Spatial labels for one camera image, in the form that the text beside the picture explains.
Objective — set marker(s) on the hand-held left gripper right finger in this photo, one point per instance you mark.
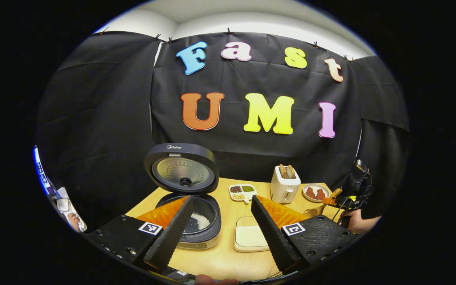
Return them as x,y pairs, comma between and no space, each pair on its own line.
273,237

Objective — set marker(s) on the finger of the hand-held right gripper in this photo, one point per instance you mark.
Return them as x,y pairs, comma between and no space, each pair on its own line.
331,201

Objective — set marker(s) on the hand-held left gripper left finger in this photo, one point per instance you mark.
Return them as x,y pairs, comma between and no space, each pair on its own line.
170,237

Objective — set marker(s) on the wooden spoon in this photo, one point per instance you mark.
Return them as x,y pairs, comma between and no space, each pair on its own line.
337,193

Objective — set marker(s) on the black rice cooker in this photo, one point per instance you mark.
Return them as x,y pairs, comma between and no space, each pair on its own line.
180,152

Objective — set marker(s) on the brown meat piece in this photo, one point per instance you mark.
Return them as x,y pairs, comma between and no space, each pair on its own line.
320,194
311,192

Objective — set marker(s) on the white round plate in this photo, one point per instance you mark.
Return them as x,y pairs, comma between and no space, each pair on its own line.
317,201

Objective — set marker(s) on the white toaster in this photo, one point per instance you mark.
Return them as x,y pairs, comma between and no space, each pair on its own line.
285,192

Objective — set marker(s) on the toast slice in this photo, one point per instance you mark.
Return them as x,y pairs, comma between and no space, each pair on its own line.
291,171
282,171

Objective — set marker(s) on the white divided spice dish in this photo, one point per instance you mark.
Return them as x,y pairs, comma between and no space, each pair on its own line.
243,192

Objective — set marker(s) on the white desk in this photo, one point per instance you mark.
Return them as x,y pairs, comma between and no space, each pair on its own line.
69,209

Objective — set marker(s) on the black backdrop cloth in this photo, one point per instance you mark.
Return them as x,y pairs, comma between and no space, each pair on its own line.
113,118

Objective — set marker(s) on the computer monitor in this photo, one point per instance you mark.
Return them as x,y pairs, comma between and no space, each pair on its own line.
44,174

